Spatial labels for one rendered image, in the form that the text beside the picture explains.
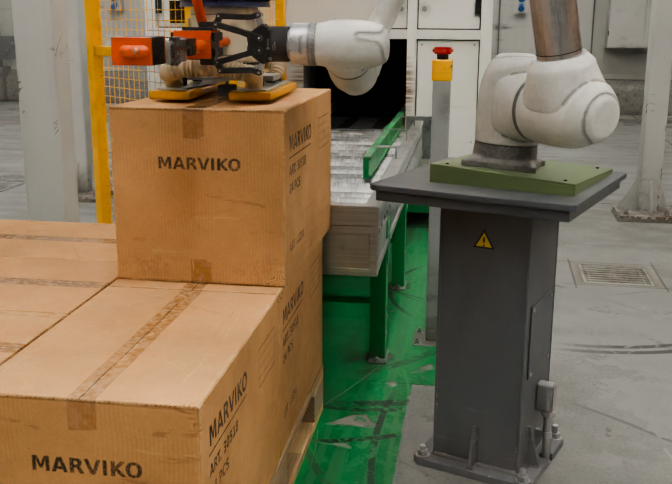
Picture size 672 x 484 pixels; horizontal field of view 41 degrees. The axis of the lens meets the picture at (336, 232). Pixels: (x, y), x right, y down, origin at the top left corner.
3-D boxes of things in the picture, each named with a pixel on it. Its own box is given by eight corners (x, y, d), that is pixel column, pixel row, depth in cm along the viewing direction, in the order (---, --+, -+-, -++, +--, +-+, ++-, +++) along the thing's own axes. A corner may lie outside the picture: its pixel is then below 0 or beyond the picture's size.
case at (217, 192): (197, 222, 268) (193, 86, 259) (330, 228, 262) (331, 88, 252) (117, 279, 210) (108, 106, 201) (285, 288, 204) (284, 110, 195)
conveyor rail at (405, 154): (413, 155, 490) (414, 120, 485) (422, 155, 489) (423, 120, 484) (361, 271, 267) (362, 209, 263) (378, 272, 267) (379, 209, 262)
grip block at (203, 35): (181, 56, 203) (180, 29, 201) (224, 57, 202) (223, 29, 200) (170, 58, 195) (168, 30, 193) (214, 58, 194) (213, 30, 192)
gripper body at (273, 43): (286, 24, 189) (243, 23, 190) (287, 65, 191) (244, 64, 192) (293, 23, 196) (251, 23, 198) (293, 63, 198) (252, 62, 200)
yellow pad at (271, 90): (259, 88, 240) (259, 69, 239) (297, 89, 239) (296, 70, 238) (227, 100, 208) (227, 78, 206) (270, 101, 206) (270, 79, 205)
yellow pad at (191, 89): (190, 87, 243) (190, 68, 242) (226, 88, 242) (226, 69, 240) (148, 99, 210) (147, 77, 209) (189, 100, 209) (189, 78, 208)
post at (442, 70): (424, 336, 332) (433, 58, 308) (443, 337, 331) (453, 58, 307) (423, 342, 325) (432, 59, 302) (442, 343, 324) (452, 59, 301)
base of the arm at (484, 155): (547, 163, 234) (550, 142, 233) (534, 174, 214) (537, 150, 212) (478, 155, 240) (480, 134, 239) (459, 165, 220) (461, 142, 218)
